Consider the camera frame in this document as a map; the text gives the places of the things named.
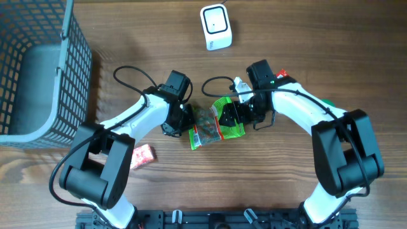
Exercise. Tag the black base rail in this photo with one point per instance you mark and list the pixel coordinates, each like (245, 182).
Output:
(274, 219)

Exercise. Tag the green snack bag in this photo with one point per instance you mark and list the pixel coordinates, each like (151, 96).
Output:
(207, 129)

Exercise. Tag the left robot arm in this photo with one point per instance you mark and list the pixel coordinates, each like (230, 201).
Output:
(96, 168)

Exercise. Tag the white barcode scanner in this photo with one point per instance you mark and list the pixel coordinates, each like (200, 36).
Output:
(216, 27)

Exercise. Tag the red stick packet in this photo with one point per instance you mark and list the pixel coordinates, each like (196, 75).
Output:
(281, 74)

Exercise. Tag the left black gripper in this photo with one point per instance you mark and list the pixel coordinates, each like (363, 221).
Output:
(167, 129)

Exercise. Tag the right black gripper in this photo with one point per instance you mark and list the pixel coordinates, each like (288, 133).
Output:
(229, 108)

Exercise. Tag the red small tissue pack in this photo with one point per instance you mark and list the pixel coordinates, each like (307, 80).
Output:
(142, 155)

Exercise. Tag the grey plastic mesh basket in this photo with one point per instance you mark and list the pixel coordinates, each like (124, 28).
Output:
(46, 70)

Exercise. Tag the green lid jar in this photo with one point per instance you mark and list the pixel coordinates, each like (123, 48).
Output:
(328, 102)

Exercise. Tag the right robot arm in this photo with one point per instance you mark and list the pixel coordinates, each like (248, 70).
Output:
(347, 158)

